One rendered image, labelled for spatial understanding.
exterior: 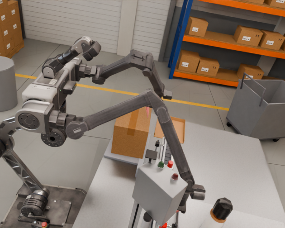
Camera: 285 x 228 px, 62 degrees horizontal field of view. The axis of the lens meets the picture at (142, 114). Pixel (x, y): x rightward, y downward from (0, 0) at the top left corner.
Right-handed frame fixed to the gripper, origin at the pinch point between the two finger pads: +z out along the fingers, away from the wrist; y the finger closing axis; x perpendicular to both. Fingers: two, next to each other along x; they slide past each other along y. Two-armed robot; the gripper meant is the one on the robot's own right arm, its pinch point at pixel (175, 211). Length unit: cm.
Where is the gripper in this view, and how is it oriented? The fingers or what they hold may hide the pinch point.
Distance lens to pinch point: 139.0
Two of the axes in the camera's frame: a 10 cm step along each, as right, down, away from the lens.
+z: -1.6, 7.9, 5.9
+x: -9.7, -2.3, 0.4
